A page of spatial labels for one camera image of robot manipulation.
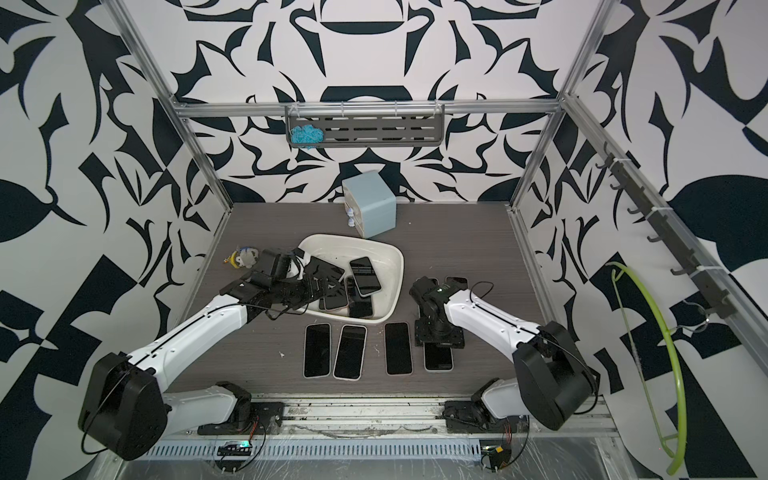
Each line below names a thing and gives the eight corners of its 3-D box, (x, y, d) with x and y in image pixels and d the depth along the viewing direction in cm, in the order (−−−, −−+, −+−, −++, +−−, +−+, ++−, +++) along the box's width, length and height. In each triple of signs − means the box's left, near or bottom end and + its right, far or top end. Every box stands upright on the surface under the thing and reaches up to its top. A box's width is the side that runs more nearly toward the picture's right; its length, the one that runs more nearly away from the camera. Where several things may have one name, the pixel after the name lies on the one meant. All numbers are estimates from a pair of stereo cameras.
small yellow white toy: (233, 268, 105) (226, 257, 100) (250, 253, 109) (244, 241, 104) (246, 276, 103) (238, 265, 98) (262, 260, 107) (256, 249, 102)
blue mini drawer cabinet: (362, 245, 109) (359, 216, 97) (341, 210, 120) (336, 180, 108) (398, 230, 114) (399, 201, 102) (374, 198, 125) (373, 168, 113)
